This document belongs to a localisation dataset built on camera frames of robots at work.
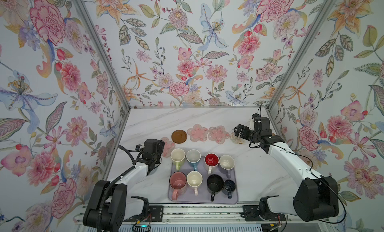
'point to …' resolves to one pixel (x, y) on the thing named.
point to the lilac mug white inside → (226, 163)
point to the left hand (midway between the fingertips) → (166, 145)
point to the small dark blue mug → (229, 186)
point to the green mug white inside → (177, 156)
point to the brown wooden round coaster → (179, 136)
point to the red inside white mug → (211, 160)
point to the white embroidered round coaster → (236, 139)
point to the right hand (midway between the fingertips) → (240, 130)
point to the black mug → (214, 184)
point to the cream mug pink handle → (194, 179)
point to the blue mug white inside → (193, 158)
